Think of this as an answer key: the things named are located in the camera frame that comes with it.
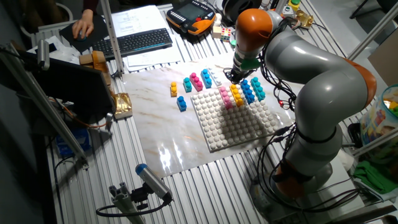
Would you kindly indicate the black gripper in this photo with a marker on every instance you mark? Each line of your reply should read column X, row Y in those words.
column 237, row 73

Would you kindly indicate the yellow four-stud block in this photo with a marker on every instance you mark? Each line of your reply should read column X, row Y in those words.
column 237, row 96

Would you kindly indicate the blue four-stud block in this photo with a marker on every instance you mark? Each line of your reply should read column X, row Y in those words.
column 247, row 92

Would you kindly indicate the pink four-stud block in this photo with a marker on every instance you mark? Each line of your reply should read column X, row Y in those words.
column 226, row 98

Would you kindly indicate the teal four-stud block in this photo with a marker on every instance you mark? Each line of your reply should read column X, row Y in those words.
column 258, row 90

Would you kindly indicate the silver orange robot arm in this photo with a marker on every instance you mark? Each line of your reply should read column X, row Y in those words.
column 326, row 87

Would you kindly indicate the forearm in dark red sleeve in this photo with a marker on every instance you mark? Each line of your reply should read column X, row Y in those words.
column 90, row 4

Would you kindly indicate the person hand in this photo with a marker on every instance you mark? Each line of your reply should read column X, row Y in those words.
column 82, row 25

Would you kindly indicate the white four-stud block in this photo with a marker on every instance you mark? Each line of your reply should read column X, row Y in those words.
column 215, row 77

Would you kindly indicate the light blue three-stud block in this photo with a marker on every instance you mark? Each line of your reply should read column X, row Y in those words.
column 206, row 79

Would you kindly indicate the magenta three-stud block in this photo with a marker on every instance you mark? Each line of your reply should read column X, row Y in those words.
column 196, row 82

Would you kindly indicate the white studded baseplate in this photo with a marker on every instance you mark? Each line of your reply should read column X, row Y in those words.
column 230, row 127

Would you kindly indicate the Rubik's cube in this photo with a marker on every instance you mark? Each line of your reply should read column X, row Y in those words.
column 226, row 35

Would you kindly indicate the teal two-stud block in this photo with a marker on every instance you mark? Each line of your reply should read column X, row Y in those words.
column 187, row 85

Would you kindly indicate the small adapter with red light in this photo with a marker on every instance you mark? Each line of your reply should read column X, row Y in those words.
column 281, row 102

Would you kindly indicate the wooden cube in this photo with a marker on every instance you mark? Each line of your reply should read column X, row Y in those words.
column 217, row 32

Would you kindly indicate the blue two-stud block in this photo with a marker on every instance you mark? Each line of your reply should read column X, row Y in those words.
column 181, row 104

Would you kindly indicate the yellow two-stud block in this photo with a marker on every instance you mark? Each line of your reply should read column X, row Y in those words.
column 173, row 90

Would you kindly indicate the white rounded figurine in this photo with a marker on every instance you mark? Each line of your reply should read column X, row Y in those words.
column 218, row 19

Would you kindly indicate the black filament spool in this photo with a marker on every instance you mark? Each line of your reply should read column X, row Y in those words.
column 236, row 7

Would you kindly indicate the black orange teach pendant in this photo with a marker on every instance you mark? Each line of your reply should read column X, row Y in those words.
column 189, row 15

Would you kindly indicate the printed paper sheets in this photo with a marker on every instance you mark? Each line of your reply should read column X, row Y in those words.
column 155, row 57

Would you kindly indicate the white button box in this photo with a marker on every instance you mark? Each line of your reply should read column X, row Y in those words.
column 287, row 11

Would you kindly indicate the marble pattern board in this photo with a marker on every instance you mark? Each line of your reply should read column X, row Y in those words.
column 155, row 124

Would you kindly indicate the yellow green button box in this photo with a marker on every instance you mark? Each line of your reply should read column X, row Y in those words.
column 293, row 5

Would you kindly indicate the black keyboard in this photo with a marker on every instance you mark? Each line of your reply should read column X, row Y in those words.
column 133, row 43

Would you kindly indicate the printed paper stack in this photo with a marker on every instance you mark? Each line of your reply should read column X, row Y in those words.
column 136, row 20

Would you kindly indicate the gold foil bag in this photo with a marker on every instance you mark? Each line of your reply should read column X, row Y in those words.
column 122, row 105

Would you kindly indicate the black mouse pad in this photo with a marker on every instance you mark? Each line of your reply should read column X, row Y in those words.
column 99, row 28

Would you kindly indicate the long aluminium profile beam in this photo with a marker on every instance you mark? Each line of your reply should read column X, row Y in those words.
column 49, row 111
column 373, row 31
column 376, row 142

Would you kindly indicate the cardboard sheet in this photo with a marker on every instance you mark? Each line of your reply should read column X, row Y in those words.
column 385, row 62

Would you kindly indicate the black monitor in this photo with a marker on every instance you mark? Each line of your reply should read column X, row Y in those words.
column 77, row 90

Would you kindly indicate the computer mouse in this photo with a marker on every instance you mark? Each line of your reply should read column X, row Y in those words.
column 82, row 38

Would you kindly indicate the green cloth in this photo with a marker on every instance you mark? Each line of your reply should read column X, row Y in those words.
column 376, row 177

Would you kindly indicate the blue packet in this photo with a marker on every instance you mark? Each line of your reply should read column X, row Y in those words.
column 73, row 143

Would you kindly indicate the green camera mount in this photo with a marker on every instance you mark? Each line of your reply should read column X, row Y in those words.
column 250, row 63

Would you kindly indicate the aluminium profile post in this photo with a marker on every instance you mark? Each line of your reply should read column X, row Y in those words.
column 112, row 37
column 280, row 3

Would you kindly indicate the silver camera with blue end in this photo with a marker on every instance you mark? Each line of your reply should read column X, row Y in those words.
column 152, row 182

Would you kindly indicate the aluminium camera bracket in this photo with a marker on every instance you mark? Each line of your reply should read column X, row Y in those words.
column 124, row 202

